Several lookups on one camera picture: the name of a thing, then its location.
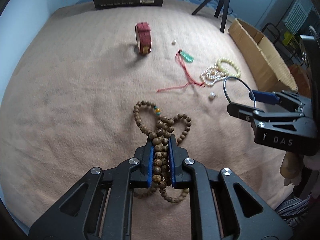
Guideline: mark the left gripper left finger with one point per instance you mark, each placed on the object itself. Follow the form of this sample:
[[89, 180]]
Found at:
[[98, 205]]

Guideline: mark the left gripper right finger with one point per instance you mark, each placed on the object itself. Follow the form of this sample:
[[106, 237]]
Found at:
[[223, 206]]

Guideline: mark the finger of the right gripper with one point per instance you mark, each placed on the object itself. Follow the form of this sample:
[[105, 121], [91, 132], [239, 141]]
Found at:
[[289, 101], [250, 113]]

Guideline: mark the right gloved hand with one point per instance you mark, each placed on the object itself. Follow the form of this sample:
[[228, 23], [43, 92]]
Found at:
[[293, 164]]

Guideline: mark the brown cardboard box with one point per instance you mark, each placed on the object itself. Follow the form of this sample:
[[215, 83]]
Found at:
[[265, 63]]

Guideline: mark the orange stool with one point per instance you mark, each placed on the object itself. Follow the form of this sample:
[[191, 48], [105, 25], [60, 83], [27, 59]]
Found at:
[[301, 80]]

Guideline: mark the yellow box on rack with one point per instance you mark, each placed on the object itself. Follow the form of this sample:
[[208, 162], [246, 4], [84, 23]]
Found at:
[[290, 42]]

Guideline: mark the black metal rack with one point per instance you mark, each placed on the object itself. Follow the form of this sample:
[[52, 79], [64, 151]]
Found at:
[[273, 31]]

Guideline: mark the white radiator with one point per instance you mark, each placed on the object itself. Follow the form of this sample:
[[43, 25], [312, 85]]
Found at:
[[296, 17]]

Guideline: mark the tan blanket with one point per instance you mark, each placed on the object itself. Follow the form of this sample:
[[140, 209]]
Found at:
[[69, 104]]

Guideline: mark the black camera tripod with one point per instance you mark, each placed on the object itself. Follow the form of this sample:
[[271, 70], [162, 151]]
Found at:
[[222, 5]]

